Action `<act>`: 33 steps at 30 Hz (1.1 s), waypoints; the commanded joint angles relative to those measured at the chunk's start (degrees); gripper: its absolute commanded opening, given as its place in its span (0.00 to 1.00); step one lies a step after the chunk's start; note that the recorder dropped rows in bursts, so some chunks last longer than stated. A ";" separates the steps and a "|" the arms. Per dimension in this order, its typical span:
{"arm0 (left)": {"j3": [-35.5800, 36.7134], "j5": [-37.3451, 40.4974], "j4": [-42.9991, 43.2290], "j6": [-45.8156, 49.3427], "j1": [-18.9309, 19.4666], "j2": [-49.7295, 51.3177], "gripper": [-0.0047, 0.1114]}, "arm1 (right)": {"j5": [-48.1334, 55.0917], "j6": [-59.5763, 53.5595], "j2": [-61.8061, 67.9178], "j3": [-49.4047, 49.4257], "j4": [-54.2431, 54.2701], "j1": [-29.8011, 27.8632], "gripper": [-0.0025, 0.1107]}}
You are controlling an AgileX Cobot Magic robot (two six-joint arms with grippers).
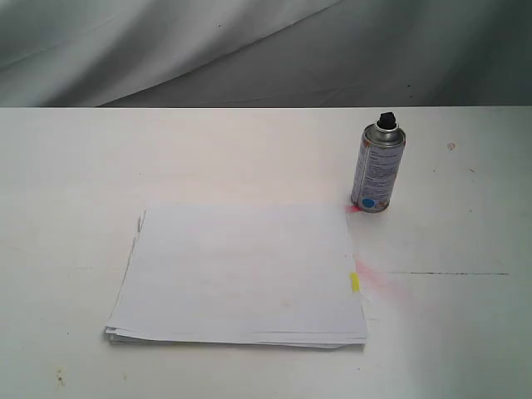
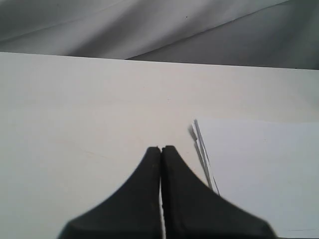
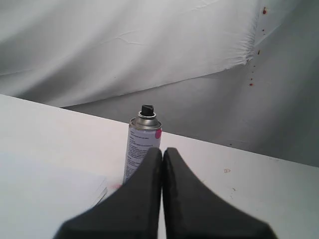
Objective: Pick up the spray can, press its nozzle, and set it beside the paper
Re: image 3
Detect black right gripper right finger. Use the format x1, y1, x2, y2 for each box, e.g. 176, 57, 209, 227
162, 148, 276, 239

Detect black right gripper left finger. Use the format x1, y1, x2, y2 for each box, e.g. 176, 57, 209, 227
54, 148, 162, 239

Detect white spray paint can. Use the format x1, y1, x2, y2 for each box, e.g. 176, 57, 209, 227
123, 105, 162, 183

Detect white paper stack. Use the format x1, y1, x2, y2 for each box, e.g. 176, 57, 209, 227
0, 157, 107, 239

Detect white backdrop cloth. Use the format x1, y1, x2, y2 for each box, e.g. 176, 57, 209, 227
0, 0, 319, 166

